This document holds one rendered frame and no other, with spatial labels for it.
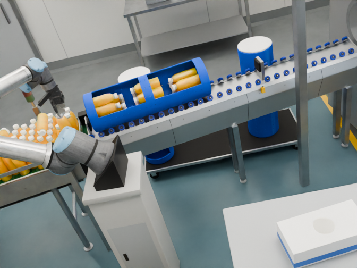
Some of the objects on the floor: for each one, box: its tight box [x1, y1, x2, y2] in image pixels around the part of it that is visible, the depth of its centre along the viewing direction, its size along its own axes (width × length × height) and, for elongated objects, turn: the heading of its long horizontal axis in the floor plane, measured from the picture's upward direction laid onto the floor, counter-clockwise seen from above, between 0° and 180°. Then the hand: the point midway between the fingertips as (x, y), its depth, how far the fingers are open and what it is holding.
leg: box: [227, 127, 239, 173], centre depth 334 cm, size 6×6×63 cm
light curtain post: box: [292, 0, 309, 187], centre depth 273 cm, size 6×6×170 cm
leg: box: [231, 124, 247, 183], centre depth 323 cm, size 6×6×63 cm
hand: (59, 114), depth 252 cm, fingers closed on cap, 4 cm apart
